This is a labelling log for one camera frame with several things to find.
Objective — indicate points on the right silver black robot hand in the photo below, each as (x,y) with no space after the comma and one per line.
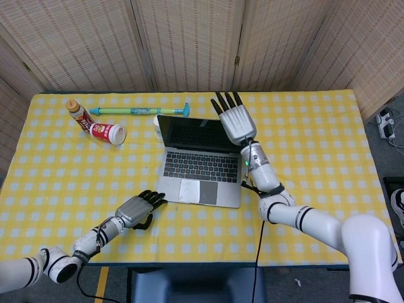
(236,121)

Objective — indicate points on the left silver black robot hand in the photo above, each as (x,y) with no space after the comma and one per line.
(134,210)

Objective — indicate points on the silver laptop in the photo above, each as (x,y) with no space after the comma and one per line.
(202,165)

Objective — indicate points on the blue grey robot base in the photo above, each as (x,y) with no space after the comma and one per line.
(195,287)

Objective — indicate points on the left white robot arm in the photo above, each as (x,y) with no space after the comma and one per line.
(88,240)

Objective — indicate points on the red instant noodle cup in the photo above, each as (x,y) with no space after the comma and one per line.
(105,132)

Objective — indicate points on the woven folding screen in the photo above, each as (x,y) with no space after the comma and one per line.
(189,41)

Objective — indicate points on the green blue toy water pump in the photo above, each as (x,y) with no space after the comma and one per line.
(126,111)

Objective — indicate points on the brown coffee bottle yellow cap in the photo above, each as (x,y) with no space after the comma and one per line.
(82,118)

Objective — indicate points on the white power strip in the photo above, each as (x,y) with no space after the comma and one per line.
(385,124)

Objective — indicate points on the black tray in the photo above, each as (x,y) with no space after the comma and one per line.
(387,186)

